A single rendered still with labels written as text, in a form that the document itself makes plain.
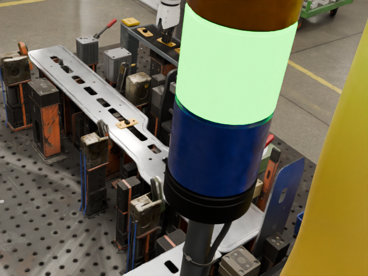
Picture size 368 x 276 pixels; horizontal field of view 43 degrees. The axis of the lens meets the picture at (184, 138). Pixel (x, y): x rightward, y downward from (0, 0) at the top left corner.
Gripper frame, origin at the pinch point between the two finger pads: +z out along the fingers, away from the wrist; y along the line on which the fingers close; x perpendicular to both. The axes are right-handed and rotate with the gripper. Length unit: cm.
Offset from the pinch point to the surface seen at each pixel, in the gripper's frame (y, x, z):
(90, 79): 27.5, -17.0, 18.4
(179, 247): 69, 70, 19
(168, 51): 5.4, 6.4, 2.6
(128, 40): 0.0, -22.7, 10.3
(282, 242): 52, 92, 12
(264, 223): 58, 88, 3
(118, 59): 19.0, -9.5, 8.4
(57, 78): 37.8, -26.2, 18.3
